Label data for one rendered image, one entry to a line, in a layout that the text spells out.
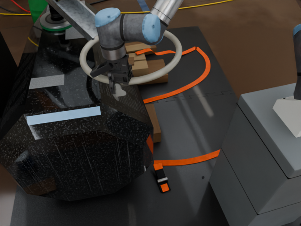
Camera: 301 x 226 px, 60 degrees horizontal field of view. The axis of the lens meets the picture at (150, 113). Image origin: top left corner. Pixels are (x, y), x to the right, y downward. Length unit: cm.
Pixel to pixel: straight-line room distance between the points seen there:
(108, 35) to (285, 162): 78
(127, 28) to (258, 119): 64
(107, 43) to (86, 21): 59
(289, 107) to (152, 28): 61
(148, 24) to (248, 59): 213
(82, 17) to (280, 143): 116
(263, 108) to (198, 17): 246
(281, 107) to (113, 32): 72
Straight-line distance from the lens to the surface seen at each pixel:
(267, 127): 115
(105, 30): 94
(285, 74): 289
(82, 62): 125
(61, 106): 122
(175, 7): 105
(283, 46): 329
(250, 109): 119
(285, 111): 116
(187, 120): 217
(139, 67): 234
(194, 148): 201
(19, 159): 138
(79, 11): 160
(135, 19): 91
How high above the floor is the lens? 167
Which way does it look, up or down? 49 degrees down
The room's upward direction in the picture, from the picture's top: straight up
